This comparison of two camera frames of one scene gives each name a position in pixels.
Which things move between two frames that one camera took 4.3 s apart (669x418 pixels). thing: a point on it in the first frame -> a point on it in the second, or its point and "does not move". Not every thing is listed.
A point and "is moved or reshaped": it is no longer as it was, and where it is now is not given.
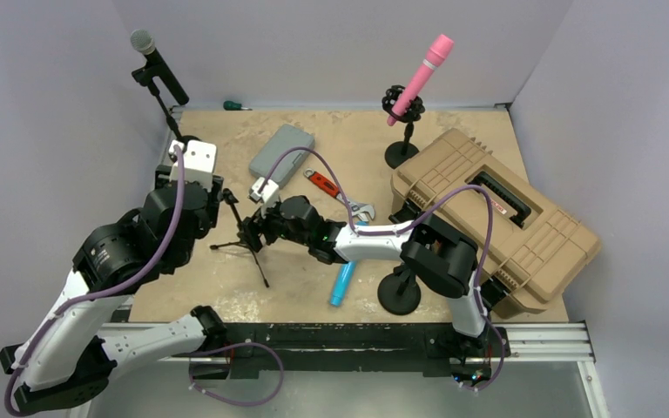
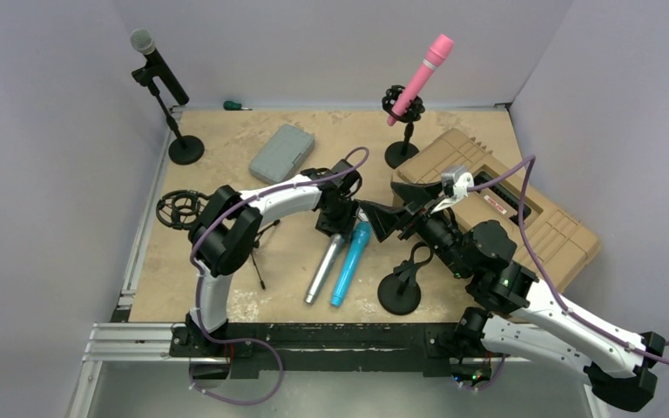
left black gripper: [212, 212] -> [343, 225]
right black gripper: [254, 225] -> [383, 219]
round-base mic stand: [399, 293] does not move
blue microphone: [346, 279] does not move
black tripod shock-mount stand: [230, 198] is moved or reshaped
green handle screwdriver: [229, 105] does not move
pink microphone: [435, 52] does not move
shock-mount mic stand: [399, 152] does not move
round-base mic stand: [145, 76] does not move
